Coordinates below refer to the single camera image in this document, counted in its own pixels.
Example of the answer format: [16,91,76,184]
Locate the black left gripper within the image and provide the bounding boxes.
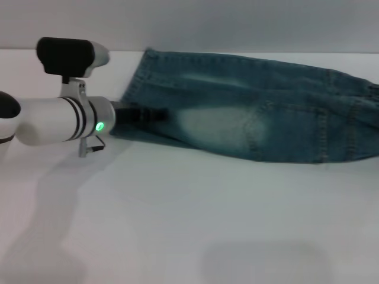
[110,101,172,127]

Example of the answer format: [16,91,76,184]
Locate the blue denim shorts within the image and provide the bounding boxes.
[108,48,379,165]

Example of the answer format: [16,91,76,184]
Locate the silver wrist cable connector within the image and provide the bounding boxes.
[78,136,107,159]

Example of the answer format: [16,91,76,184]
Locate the silver camera mount bracket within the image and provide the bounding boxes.
[60,75,89,101]

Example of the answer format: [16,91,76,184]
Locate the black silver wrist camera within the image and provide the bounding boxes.
[35,37,111,79]

